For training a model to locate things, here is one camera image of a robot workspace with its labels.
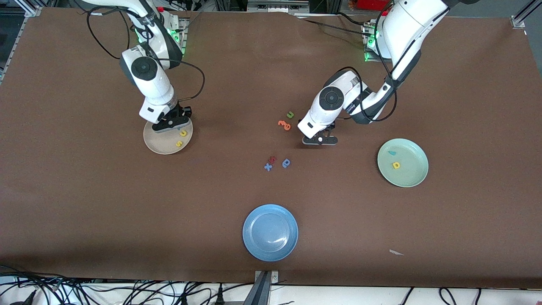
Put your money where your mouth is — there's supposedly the beige brown plate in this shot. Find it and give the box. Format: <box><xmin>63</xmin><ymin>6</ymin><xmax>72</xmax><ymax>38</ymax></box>
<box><xmin>143</xmin><ymin>120</ymin><xmax>194</xmax><ymax>155</ymax></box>

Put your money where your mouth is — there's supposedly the brown paper table cover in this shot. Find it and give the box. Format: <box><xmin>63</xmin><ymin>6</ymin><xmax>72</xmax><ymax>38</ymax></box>
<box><xmin>0</xmin><ymin>6</ymin><xmax>542</xmax><ymax>289</ymax></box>

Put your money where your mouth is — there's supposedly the light green plate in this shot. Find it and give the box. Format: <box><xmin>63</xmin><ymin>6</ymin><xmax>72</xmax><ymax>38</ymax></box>
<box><xmin>377</xmin><ymin>139</ymin><xmax>429</xmax><ymax>188</ymax></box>

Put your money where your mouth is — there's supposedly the blue plate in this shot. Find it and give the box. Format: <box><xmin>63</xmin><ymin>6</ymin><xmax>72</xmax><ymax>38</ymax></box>
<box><xmin>242</xmin><ymin>204</ymin><xmax>299</xmax><ymax>262</ymax></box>

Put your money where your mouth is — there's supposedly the grey metal rack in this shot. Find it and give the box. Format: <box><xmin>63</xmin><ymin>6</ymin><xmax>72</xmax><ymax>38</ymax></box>
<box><xmin>247</xmin><ymin>0</ymin><xmax>310</xmax><ymax>14</ymax></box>

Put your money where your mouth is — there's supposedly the red box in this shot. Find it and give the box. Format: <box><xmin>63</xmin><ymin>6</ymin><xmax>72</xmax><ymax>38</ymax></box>
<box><xmin>356</xmin><ymin>0</ymin><xmax>392</xmax><ymax>11</ymax></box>

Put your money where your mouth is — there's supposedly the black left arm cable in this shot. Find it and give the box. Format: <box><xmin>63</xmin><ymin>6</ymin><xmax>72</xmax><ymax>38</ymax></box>
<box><xmin>324</xmin><ymin>0</ymin><xmax>398</xmax><ymax>123</ymax></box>

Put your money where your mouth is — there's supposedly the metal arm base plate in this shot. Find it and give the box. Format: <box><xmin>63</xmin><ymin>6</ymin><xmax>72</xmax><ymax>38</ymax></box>
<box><xmin>363</xmin><ymin>23</ymin><xmax>394</xmax><ymax>63</ymax></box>
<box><xmin>167</xmin><ymin>17</ymin><xmax>187</xmax><ymax>55</ymax></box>

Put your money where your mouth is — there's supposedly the black base power cable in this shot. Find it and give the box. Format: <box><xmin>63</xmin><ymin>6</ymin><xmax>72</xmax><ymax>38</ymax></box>
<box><xmin>303</xmin><ymin>12</ymin><xmax>371</xmax><ymax>36</ymax></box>

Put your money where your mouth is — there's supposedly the grey aluminium profile with bracket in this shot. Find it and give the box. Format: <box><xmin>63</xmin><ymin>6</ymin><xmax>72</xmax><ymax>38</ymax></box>
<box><xmin>243</xmin><ymin>270</ymin><xmax>280</xmax><ymax>305</ymax></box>

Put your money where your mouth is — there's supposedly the silver aluminium frame profile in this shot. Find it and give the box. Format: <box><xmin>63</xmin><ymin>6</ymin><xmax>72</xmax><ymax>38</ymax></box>
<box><xmin>13</xmin><ymin>0</ymin><xmax>44</xmax><ymax>17</ymax></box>
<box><xmin>510</xmin><ymin>0</ymin><xmax>542</xmax><ymax>29</ymax></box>

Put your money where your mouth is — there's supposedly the looped black cable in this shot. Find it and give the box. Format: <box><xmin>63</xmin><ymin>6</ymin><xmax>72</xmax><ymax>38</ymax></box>
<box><xmin>438</xmin><ymin>287</ymin><xmax>459</xmax><ymax>305</ymax></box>

